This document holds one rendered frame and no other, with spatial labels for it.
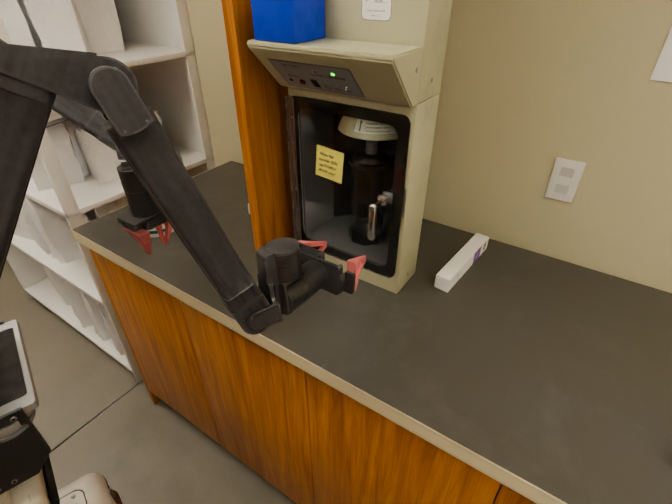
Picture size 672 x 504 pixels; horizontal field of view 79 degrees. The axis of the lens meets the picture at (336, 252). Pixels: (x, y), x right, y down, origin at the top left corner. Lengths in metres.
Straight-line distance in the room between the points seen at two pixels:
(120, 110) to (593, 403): 0.91
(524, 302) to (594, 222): 0.32
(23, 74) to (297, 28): 0.47
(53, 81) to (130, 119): 0.07
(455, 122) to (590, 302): 0.60
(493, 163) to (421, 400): 0.73
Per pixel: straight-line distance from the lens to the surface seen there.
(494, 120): 1.25
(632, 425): 0.97
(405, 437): 0.94
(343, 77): 0.81
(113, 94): 0.51
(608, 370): 1.04
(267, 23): 0.87
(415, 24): 0.82
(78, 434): 2.19
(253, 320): 0.67
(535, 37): 1.20
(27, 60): 0.52
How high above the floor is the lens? 1.62
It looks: 35 degrees down
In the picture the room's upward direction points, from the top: straight up
